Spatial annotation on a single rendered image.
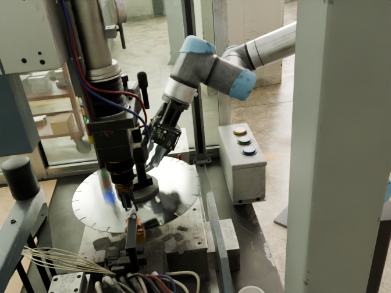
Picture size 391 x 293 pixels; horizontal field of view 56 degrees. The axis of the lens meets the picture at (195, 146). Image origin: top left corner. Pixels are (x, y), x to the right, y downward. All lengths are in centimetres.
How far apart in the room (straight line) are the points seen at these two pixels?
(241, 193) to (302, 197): 98
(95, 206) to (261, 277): 45
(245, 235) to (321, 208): 90
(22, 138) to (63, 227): 65
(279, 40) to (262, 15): 314
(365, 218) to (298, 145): 5
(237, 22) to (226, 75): 315
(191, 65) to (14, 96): 41
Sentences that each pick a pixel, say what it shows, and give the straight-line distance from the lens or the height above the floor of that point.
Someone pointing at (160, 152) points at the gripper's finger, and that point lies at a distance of 94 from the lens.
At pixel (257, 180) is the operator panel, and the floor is 83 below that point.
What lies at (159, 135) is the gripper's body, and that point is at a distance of 89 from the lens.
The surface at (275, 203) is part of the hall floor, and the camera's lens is 242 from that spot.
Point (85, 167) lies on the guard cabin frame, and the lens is 148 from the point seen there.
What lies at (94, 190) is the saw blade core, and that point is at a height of 95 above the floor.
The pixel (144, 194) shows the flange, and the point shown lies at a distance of 93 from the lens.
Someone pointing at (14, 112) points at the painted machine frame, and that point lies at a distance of 63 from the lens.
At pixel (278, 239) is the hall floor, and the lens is 218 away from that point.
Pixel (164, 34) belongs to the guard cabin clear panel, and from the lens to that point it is 128.
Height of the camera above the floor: 149
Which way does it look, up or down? 29 degrees down
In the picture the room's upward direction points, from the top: 6 degrees counter-clockwise
